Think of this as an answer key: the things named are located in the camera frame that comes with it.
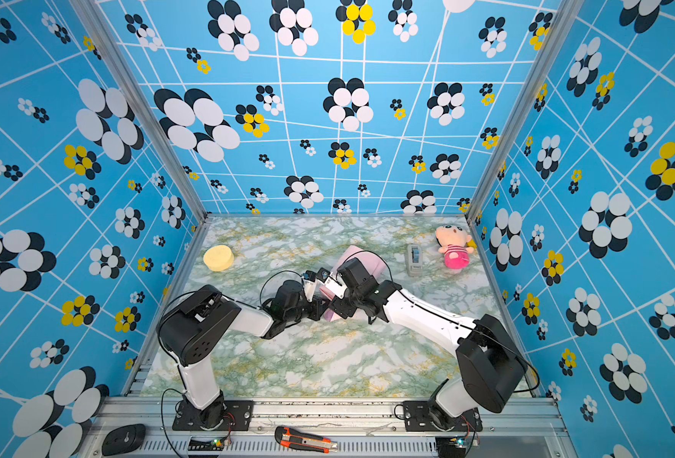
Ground purple wrapping paper sheet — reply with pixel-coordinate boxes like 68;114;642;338
320;245;386;322

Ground small grey white device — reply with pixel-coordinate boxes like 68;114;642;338
405;244;423;277

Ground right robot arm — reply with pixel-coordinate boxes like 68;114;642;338
318;257;530;431

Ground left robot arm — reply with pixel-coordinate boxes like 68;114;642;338
157;281;328;431

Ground yellow round sponge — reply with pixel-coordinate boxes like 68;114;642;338
203;245;234;272

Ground pink plush doll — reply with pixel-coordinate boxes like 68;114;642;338
435;225;477;270

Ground orange black utility knife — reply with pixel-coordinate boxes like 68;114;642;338
275;427;339;453

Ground left small circuit board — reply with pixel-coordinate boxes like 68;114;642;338
188;438;227;452

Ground small circuit board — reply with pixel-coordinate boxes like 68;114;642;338
435;437;472;457
188;438;227;452

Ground right small circuit board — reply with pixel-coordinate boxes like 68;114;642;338
435;437;472;457

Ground black computer mouse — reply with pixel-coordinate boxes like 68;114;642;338
101;424;147;457

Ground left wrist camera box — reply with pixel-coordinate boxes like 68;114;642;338
302;268;330;302

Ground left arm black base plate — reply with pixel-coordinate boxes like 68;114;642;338
171;400;255;432

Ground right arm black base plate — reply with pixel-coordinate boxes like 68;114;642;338
400;400;484;434

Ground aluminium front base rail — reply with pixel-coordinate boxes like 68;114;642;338
78;397;578;457

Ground aluminium frame post right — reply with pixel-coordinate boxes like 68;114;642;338
467;0;584;226

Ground aluminium frame post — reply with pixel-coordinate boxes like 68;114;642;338
467;0;584;226
71;1;208;224

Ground aluminium frame post left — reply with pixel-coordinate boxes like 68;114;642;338
71;1;208;224

